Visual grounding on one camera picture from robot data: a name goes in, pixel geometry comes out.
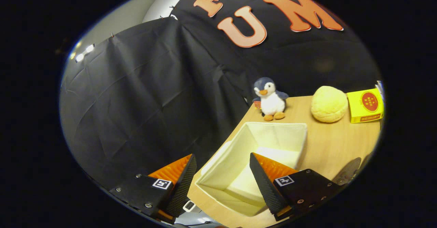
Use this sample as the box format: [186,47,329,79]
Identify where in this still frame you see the yellow book with red circle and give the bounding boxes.
[347,88,384,124]

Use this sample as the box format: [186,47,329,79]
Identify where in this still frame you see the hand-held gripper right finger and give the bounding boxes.
[249,152,342,222]

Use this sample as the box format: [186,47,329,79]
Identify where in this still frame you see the penguin plush toy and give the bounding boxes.
[252,77,289,122]

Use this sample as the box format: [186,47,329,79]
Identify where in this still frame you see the brown woven storage box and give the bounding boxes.
[195,122,308,217]

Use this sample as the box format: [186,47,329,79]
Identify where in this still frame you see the yellow round plush bun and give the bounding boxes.
[311,86,349,123]

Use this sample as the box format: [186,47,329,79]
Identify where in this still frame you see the black backdrop cloth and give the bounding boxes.
[60,0,382,191]

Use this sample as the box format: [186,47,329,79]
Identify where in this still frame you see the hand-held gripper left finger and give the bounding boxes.
[109,154,198,224]

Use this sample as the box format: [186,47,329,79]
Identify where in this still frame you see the twin strip ceiling light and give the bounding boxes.
[70,43,95,63]

